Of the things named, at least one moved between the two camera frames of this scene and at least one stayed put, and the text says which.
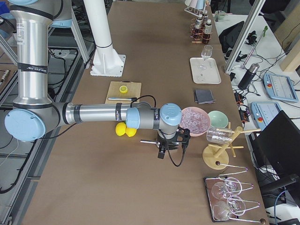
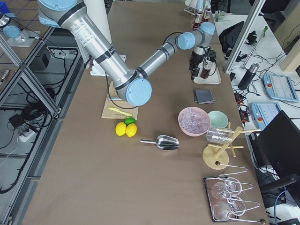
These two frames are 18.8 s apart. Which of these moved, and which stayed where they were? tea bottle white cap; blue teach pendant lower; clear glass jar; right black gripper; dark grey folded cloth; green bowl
Moved: tea bottle white cap; right black gripper
Stayed: dark grey folded cloth; clear glass jar; green bowl; blue teach pendant lower
